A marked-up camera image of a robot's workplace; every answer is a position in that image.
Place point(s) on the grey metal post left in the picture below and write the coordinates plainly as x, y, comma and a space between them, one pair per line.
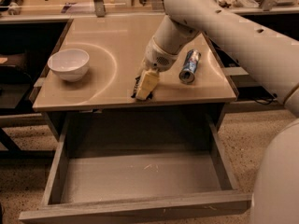
99, 8

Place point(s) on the blue crushed can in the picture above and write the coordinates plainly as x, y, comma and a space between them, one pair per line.
187, 73

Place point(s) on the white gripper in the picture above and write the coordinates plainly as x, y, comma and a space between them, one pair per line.
156, 58

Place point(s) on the white ceramic bowl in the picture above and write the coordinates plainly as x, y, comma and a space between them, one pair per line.
69, 64

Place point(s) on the black chocolate bar wrapper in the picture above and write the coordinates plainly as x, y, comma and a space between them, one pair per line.
137, 79

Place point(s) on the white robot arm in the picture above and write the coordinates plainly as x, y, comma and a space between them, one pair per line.
271, 59

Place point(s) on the grey cabinet with tan top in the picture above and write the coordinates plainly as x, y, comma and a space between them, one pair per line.
116, 45

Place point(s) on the grey open drawer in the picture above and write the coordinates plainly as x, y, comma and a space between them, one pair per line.
118, 169

